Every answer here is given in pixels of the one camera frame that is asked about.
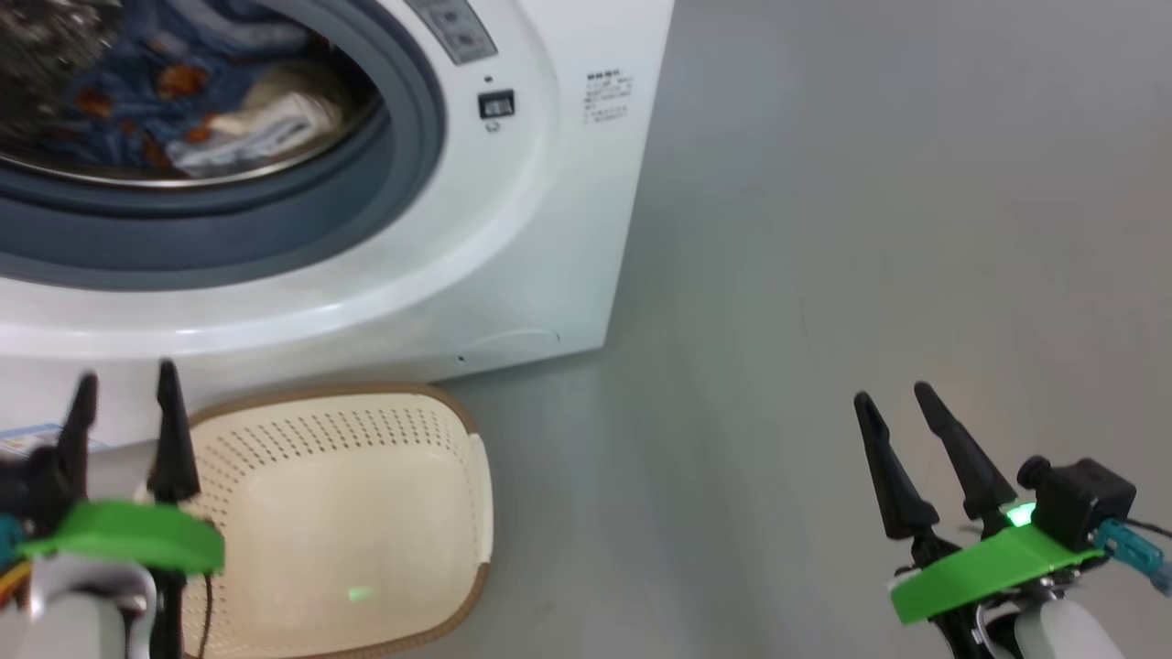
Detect thin black cable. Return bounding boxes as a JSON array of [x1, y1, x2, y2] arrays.
[[179, 567, 216, 659]]

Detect blue energy label sticker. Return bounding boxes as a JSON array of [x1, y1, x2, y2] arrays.
[[0, 423, 111, 459]]

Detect blue patterned garment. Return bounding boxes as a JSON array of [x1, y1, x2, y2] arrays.
[[55, 0, 367, 175]]

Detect teal cable connector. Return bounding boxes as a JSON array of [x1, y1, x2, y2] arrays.
[[1094, 519, 1172, 596]]

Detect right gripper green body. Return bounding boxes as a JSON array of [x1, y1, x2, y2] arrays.
[[890, 522, 1104, 628]]

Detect cream laundry basket brown rim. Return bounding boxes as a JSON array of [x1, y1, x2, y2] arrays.
[[137, 384, 495, 659]]

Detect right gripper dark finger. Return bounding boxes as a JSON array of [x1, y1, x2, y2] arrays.
[[853, 392, 939, 541], [914, 382, 1017, 532]]

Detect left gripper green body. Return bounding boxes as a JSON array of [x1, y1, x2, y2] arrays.
[[18, 501, 225, 578]]

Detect grey plate on washer front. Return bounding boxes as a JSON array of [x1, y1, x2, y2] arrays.
[[403, 0, 500, 65]]

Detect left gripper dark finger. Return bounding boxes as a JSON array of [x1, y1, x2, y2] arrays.
[[57, 373, 99, 477], [146, 360, 201, 502]]

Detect oval white filter cover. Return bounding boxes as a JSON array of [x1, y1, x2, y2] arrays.
[[458, 329, 561, 362]]

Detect white front-load washing machine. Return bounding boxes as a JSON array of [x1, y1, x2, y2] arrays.
[[0, 0, 677, 449]]

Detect small black text sticker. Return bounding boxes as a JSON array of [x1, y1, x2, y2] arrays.
[[584, 71, 635, 126]]

